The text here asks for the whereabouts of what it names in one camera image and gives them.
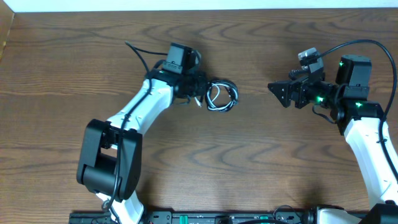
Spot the white usb cable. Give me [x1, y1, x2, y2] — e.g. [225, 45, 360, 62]
[195, 81, 236, 111]

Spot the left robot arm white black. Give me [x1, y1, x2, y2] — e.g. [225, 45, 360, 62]
[76, 43, 208, 223]

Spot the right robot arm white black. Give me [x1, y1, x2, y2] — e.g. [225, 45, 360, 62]
[267, 54, 397, 223]

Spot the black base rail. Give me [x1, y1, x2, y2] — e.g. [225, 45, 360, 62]
[68, 208, 368, 224]

